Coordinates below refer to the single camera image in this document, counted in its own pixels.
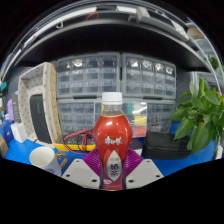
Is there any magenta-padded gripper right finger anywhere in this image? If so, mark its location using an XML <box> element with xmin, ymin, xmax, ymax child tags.
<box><xmin>123</xmin><ymin>148</ymin><xmax>164</xmax><ymax>190</ymax></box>

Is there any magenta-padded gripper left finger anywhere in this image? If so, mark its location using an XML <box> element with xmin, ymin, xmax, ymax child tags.
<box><xmin>61</xmin><ymin>148</ymin><xmax>103</xmax><ymax>190</ymax></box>

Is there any red drink bottle white cap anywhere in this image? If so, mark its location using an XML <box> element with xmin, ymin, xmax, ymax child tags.
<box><xmin>92</xmin><ymin>91</ymin><xmax>134</xmax><ymax>192</ymax></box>

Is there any yellow multimeter with red leads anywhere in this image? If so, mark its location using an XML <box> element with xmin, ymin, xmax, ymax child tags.
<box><xmin>53</xmin><ymin>129</ymin><xmax>98</xmax><ymax>154</ymax></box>

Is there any small black box white label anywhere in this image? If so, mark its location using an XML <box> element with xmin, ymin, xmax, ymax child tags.
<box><xmin>129</xmin><ymin>138</ymin><xmax>144</xmax><ymax>156</ymax></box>

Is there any flat black zip case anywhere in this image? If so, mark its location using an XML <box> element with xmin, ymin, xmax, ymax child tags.
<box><xmin>141</xmin><ymin>130</ymin><xmax>193</xmax><ymax>160</ymax></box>

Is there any white cup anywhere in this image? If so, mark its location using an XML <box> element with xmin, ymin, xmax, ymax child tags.
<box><xmin>28</xmin><ymin>146</ymin><xmax>68</xmax><ymax>178</ymax></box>

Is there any clear box of colourful parts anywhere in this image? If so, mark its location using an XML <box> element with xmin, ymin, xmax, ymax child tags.
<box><xmin>121</xmin><ymin>100</ymin><xmax>148</xmax><ymax>138</ymax></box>

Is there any grey small-parts drawer cabinet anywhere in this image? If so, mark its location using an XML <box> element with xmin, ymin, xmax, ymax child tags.
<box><xmin>57</xmin><ymin>99</ymin><xmax>101</xmax><ymax>134</ymax></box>
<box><xmin>55</xmin><ymin>52</ymin><xmax>122</xmax><ymax>100</ymax></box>
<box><xmin>146</xmin><ymin>99</ymin><xmax>176</xmax><ymax>134</ymax></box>
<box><xmin>121</xmin><ymin>53</ymin><xmax>177</xmax><ymax>100</ymax></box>

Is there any green potted plant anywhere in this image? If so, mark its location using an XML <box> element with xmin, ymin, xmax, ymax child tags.
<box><xmin>169</xmin><ymin>76</ymin><xmax>224</xmax><ymax>160</ymax></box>

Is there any white perforated tray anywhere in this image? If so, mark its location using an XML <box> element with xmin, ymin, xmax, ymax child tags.
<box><xmin>17</xmin><ymin>61</ymin><xmax>63</xmax><ymax>148</ymax></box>

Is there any white shelf rack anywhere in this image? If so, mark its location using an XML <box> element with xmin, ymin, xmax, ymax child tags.
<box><xmin>186</xmin><ymin>19</ymin><xmax>224</xmax><ymax>84</ymax></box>

